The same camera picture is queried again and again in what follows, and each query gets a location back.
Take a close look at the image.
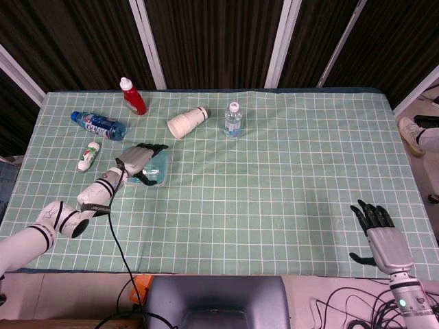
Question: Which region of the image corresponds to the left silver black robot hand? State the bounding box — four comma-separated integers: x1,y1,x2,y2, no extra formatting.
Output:
116,143,169,187

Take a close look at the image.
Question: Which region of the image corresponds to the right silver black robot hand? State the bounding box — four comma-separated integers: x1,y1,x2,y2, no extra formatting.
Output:
348,199,415,275

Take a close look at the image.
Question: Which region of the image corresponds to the clear blue plastic tray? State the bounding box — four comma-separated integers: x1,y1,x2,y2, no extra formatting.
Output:
121,147,169,188

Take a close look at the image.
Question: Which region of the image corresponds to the small white labelled bottle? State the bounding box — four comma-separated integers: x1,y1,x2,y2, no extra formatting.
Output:
77,141,102,173

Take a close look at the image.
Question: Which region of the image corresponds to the blue drink bottle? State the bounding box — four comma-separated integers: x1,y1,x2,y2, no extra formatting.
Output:
70,110,127,142

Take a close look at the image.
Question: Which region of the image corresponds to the red ketchup squeeze bottle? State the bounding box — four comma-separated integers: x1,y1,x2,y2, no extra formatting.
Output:
119,77,148,117

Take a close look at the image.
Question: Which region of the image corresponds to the clear water bottle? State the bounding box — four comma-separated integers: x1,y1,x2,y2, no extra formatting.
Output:
224,100,244,138

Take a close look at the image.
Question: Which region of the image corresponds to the white sneaker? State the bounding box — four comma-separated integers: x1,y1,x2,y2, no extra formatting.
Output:
397,117,426,158

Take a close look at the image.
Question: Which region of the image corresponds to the white trouser leg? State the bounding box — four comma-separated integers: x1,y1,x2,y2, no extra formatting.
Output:
416,126,439,151

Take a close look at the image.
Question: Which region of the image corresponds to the orange plastic part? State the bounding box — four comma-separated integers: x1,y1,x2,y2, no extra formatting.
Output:
129,275,154,306

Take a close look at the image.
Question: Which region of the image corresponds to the blue denim cloth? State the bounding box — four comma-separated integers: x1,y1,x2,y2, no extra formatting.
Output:
0,156,25,223

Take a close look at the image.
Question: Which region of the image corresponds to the black flat object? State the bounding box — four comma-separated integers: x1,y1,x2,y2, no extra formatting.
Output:
414,115,439,127

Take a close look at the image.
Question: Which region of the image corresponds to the green checked tablecloth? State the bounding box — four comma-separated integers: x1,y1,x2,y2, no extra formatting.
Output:
0,87,439,279

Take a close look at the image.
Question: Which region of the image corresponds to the grey robot torso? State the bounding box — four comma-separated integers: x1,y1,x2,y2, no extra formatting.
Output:
143,276,292,329

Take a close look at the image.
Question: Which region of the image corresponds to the black floor cable bundle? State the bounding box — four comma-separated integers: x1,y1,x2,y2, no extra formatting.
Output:
313,279,439,329

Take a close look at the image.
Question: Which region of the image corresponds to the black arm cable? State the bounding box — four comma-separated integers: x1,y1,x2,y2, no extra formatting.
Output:
94,158,162,329

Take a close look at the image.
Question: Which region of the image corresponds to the white partition post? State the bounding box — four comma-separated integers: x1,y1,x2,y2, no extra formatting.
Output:
317,0,368,87
129,0,168,90
264,0,302,89
0,44,47,107
392,64,439,116

